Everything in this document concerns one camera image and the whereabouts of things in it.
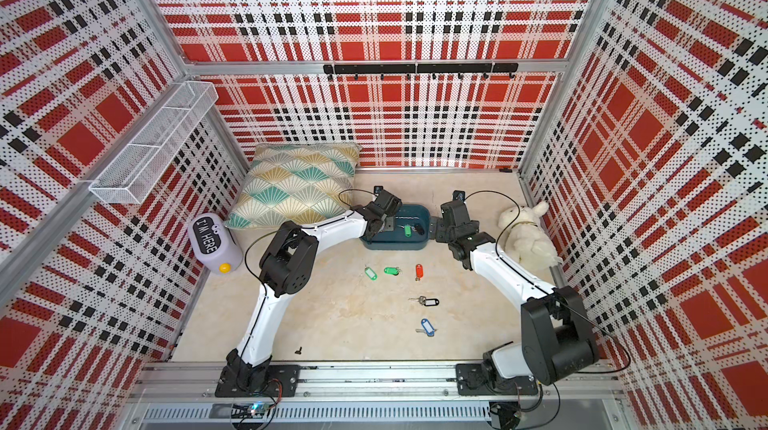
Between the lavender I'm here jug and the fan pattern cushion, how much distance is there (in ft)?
0.13

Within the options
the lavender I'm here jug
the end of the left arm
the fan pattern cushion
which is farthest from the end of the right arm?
the lavender I'm here jug

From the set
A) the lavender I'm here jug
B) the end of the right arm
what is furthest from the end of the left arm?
the lavender I'm here jug

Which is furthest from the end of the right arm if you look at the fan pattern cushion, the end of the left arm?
the fan pattern cushion

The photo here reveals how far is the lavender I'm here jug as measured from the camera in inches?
34.7

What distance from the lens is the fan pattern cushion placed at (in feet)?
3.12
